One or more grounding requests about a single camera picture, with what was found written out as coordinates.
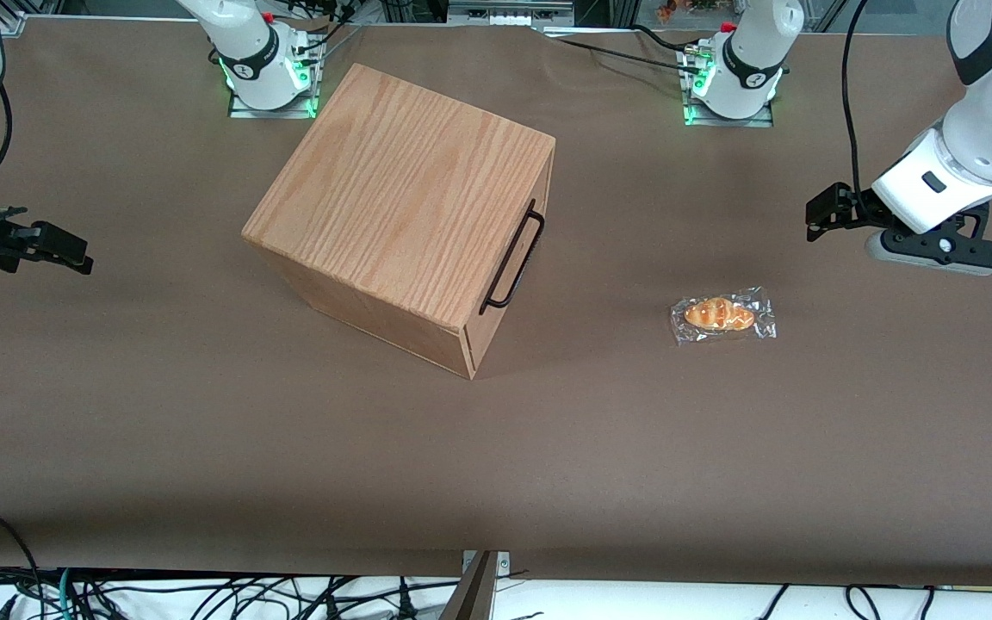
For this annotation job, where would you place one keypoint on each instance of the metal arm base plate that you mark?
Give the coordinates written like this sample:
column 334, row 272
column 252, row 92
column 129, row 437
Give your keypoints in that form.
column 763, row 118
column 242, row 109

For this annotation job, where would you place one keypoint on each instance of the wooden drawer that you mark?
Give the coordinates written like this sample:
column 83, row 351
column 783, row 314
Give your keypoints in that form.
column 477, row 323

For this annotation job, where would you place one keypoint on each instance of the plastic wrapped bread roll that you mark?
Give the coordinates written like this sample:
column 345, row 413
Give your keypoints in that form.
column 720, row 314

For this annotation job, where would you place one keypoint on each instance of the silver metal bracket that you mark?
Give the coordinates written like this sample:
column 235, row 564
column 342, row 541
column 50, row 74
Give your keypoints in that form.
column 503, row 564

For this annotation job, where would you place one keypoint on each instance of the wooden drawer cabinet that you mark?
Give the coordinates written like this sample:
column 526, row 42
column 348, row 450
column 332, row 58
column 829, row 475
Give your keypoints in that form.
column 393, row 189

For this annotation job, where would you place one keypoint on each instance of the brown table cover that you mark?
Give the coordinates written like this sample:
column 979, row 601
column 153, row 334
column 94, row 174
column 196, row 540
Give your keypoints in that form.
column 203, row 430

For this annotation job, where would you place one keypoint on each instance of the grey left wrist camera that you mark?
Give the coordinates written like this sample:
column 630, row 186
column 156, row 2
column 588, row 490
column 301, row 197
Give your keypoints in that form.
column 944, row 250

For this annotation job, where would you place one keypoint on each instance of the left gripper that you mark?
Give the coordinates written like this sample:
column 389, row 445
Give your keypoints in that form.
column 851, row 207

